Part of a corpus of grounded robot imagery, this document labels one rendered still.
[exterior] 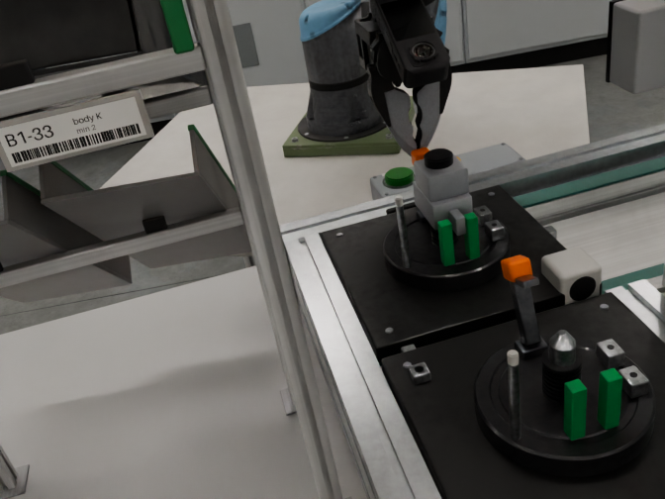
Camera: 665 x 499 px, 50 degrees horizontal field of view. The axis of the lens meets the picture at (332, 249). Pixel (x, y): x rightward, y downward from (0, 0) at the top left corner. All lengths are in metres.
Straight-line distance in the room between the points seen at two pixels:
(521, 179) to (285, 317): 0.52
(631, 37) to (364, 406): 0.38
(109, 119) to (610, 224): 0.68
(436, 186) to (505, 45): 3.33
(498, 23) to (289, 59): 1.11
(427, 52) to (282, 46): 3.16
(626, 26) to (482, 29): 3.34
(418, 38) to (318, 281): 0.30
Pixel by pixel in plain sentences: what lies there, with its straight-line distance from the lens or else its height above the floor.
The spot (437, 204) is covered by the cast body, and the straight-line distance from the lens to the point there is 0.74.
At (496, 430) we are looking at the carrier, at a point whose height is 0.99.
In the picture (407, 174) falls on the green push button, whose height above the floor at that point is 0.97.
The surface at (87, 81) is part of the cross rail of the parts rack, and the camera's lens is 0.44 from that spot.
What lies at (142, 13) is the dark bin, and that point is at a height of 1.32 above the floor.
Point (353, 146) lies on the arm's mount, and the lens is 1.32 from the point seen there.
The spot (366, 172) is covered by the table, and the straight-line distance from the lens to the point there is 1.26.
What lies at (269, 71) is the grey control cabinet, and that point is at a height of 0.26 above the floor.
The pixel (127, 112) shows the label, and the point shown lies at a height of 1.28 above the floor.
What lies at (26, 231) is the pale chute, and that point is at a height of 1.17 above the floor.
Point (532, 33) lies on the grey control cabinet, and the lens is 4.08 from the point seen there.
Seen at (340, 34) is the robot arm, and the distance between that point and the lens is 1.31.
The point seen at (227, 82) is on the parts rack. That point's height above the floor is 1.29.
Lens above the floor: 1.42
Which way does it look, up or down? 32 degrees down
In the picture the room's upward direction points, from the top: 11 degrees counter-clockwise
